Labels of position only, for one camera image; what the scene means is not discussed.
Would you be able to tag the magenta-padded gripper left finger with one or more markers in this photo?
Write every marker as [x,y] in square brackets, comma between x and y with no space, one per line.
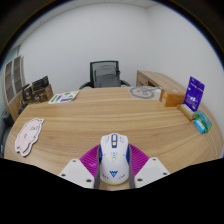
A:
[77,171]

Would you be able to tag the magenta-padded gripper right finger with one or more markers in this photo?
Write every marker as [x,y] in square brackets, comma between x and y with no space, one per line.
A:
[151,170]

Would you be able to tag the white blue computer mouse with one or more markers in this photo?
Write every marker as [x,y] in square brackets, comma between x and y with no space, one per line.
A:
[114,160]

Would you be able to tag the pink pig-shaped mouse pad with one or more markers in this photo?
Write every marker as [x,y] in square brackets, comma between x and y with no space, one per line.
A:
[28,136]

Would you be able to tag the round grey mouse pad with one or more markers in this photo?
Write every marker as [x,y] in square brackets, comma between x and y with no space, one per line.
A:
[143,92]

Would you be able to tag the small blue box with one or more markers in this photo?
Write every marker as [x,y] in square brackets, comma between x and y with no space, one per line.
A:
[199,126]

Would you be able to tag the green box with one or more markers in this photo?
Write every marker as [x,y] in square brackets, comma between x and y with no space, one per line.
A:
[205,120]

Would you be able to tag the orange cardboard box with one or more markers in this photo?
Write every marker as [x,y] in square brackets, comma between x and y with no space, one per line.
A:
[172,98]

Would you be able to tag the white printed sheet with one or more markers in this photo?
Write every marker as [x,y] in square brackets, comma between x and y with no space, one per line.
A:
[63,97]

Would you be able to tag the black sofa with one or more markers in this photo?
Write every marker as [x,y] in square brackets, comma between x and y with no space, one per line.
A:
[6,121]

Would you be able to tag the purple card package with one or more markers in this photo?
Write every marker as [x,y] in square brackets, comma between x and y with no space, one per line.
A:
[194,93]

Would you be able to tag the large open brown cardboard box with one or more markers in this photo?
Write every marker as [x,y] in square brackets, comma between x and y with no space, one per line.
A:
[43,90]

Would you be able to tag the wooden side desk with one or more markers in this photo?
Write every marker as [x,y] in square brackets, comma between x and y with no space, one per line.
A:
[160,79]

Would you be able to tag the small brown cardboard box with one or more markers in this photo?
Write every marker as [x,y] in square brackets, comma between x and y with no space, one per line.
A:
[26,95]

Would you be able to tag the grey backpack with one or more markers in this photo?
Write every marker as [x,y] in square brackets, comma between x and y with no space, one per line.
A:
[107,76]

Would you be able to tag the wooden shelf cabinet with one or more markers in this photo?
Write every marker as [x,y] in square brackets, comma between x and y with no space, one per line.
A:
[13,83]

